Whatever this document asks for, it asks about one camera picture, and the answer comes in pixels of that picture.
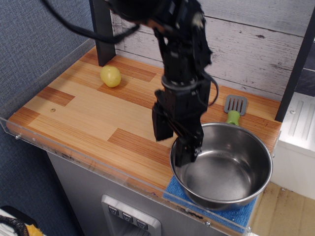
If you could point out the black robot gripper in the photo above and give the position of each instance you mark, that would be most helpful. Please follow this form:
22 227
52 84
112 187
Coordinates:
178 110

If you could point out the stainless steel bowl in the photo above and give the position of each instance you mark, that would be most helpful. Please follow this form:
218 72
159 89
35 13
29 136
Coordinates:
233 167

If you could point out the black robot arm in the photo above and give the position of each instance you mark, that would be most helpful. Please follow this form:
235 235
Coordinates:
179 26

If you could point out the yellow potato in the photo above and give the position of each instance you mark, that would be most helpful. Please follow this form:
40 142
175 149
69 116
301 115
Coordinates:
110 76

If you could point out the grey cabinet with dispenser panel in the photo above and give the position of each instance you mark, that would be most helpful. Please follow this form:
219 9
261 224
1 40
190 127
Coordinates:
109 202

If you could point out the clear acrylic table guard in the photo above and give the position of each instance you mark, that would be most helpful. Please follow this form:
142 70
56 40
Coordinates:
100 141

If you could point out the white toy sink unit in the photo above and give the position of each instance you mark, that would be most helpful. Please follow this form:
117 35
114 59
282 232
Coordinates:
294 151

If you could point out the yellow object bottom left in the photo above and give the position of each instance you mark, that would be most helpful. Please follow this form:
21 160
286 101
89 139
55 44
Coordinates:
34 231

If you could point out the black white device bottom left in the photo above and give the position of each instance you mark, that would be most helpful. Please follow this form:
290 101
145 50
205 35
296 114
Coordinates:
14 222

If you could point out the grey spatula green handle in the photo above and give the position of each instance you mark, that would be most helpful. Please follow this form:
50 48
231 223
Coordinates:
235 107

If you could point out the black vertical post right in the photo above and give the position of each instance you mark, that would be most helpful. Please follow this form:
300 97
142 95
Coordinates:
297 69

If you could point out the black vertical post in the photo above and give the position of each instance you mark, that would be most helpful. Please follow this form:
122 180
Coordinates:
102 24
297 69

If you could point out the black vertical post left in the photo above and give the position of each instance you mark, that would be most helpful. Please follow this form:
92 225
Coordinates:
102 24

